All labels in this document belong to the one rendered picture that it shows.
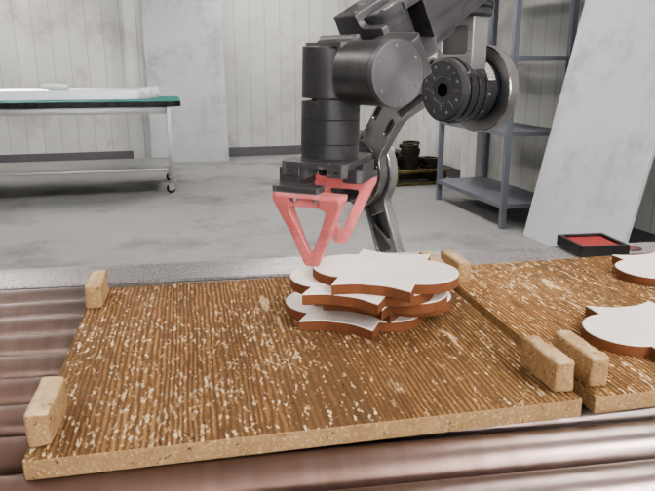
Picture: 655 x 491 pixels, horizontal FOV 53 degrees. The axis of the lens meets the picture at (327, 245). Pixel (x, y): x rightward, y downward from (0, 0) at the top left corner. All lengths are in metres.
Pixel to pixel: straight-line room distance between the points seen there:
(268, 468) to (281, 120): 8.59
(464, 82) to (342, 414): 1.09
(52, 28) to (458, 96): 7.68
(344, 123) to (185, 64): 7.97
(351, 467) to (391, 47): 0.33
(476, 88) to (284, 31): 7.57
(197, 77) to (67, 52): 1.57
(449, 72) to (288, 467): 1.16
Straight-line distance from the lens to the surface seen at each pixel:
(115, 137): 8.86
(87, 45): 8.84
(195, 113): 8.52
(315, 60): 0.62
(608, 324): 0.68
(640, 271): 0.87
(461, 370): 0.58
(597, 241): 1.07
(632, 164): 4.19
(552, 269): 0.88
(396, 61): 0.57
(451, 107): 1.51
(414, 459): 0.49
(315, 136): 0.62
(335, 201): 0.58
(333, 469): 0.48
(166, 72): 8.55
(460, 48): 1.56
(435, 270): 0.65
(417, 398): 0.53
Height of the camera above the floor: 1.19
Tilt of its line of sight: 16 degrees down
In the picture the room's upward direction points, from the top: straight up
